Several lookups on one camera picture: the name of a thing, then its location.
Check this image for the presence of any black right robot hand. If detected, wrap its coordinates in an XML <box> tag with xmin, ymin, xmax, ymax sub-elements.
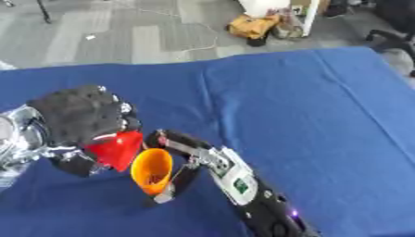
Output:
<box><xmin>141</xmin><ymin>128</ymin><xmax>214</xmax><ymax>208</ymax></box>

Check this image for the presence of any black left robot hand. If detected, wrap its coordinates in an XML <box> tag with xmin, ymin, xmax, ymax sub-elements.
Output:
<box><xmin>24</xmin><ymin>84</ymin><xmax>146</xmax><ymax>179</ymax></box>

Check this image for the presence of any orange plastic cup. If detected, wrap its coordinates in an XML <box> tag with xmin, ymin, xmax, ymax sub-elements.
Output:
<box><xmin>130</xmin><ymin>147</ymin><xmax>175</xmax><ymax>196</ymax></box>

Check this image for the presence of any red plastic cup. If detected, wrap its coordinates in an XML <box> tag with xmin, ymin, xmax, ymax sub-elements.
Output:
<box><xmin>82</xmin><ymin>130</ymin><xmax>146</xmax><ymax>173</ymax></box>

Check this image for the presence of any black tripod leg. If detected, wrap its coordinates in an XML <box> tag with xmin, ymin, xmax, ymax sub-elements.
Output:
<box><xmin>33</xmin><ymin>0</ymin><xmax>54</xmax><ymax>25</ymax></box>

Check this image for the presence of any yellow bag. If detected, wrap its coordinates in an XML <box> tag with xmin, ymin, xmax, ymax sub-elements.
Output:
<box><xmin>223</xmin><ymin>13</ymin><xmax>284</xmax><ymax>41</ymax></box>

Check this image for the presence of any clear plastic bag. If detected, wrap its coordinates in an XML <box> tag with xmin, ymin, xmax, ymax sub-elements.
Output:
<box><xmin>270</xmin><ymin>8</ymin><xmax>308</xmax><ymax>40</ymax></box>

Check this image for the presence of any black office chair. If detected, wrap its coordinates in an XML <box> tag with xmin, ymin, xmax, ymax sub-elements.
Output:
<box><xmin>363</xmin><ymin>0</ymin><xmax>415</xmax><ymax>79</ymax></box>

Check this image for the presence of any white cable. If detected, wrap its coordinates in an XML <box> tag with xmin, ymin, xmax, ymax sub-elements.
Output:
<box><xmin>110</xmin><ymin>5</ymin><xmax>220</xmax><ymax>54</ymax></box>

